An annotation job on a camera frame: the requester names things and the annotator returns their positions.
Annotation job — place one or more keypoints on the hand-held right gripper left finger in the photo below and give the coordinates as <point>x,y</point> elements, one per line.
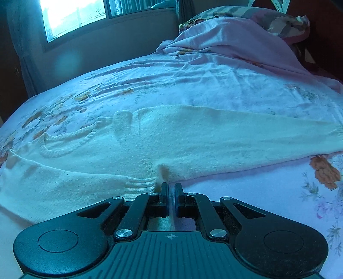
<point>164,197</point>

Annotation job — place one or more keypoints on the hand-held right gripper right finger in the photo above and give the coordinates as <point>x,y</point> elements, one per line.
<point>178,197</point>

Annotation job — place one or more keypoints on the white knit sweater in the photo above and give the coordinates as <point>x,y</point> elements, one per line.
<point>160,139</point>

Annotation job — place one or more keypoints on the floral pink bedsheet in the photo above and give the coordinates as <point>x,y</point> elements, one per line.
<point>187,80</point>

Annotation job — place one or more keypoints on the pink blanket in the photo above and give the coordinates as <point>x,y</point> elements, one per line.
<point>227,35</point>

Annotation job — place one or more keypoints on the grey curtain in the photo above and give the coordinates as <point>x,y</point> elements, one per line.
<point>181,10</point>
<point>26,53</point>

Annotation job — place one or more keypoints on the floral pillow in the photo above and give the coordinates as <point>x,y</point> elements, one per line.
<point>284,24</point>

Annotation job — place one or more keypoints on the window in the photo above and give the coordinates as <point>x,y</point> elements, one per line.
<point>67,16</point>

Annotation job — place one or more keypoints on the dark wooden wardrobe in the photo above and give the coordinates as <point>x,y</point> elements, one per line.
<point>9,53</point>

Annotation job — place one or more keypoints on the wooden headboard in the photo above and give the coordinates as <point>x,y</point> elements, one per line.
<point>327,32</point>

